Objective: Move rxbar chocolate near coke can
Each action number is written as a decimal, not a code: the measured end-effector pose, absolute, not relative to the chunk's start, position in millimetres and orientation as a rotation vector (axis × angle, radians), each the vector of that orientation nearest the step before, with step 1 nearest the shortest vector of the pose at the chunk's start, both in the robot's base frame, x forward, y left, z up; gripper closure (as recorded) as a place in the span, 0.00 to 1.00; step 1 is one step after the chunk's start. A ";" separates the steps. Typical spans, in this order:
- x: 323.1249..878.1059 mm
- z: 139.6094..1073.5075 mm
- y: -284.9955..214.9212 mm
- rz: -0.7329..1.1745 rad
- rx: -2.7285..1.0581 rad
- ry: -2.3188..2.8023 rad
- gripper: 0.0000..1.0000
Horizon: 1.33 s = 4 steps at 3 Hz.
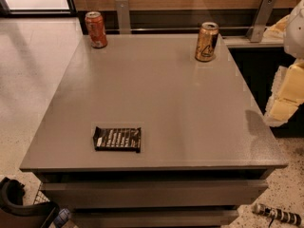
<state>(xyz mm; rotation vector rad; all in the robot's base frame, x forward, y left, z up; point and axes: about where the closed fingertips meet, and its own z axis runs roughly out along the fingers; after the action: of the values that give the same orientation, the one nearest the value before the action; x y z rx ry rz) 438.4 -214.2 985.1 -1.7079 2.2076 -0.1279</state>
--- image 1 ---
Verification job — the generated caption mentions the upper grey drawer front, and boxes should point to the upper grey drawer front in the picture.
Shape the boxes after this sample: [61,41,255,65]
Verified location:
[43,180,267,209]

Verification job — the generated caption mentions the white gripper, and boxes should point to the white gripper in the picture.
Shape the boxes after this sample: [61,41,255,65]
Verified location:
[263,0,304,127]

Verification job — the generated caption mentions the black rxbar chocolate wrapper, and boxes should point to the black rxbar chocolate wrapper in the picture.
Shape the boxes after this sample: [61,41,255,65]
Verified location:
[93,127,142,153]

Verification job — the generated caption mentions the metal wall bracket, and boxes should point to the metal wall bracket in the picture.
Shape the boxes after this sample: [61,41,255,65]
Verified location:
[115,0,131,34]
[246,0,276,43]

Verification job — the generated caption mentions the black white striped cylinder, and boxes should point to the black white striped cylinder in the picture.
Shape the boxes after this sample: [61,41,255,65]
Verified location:
[252,203,304,227]

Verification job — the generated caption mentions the left metal wall bracket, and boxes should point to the left metal wall bracket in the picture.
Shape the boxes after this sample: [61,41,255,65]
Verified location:
[115,0,131,34]

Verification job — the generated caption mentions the red coke can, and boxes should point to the red coke can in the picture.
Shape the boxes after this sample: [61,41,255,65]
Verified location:
[85,11,107,48]

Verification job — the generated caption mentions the right metal wall bracket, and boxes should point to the right metal wall bracket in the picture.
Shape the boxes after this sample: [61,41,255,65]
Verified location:
[246,0,276,43]

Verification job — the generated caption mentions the grey drawer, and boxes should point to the grey drawer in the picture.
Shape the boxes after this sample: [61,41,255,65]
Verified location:
[43,180,267,209]
[71,210,238,228]

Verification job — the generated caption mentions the lower grey drawer front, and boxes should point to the lower grey drawer front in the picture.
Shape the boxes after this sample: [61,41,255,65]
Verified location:
[71,210,238,228]

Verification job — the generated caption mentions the gold soda can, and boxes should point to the gold soda can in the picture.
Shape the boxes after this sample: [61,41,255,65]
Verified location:
[195,22,219,62]

